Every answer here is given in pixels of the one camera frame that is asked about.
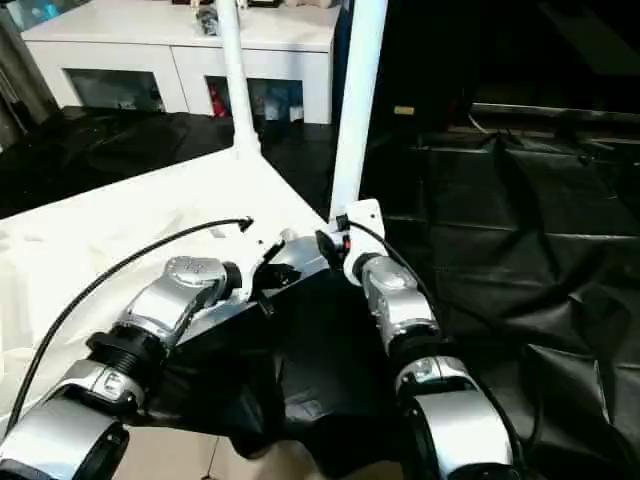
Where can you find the white plastic table leg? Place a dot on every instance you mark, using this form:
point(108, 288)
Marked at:
point(358, 100)
point(236, 80)

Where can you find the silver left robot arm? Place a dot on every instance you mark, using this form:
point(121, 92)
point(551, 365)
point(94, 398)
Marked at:
point(130, 340)

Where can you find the small tan label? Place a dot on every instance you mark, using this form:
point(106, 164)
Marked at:
point(403, 110)

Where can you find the red bottle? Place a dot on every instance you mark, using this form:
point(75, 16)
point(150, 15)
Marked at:
point(216, 100)

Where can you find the black work mat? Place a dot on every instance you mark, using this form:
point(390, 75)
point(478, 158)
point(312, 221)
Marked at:
point(530, 260)

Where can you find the black crumpled bag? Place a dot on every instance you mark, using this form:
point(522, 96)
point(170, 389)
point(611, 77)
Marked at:
point(208, 18)

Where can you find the dark low shelf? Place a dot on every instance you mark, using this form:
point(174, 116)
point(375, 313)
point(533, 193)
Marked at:
point(560, 115)

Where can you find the white cabinet with glass doors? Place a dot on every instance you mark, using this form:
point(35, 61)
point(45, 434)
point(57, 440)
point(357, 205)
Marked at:
point(130, 40)

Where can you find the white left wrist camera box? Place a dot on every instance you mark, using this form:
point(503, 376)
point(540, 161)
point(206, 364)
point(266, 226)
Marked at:
point(258, 255)

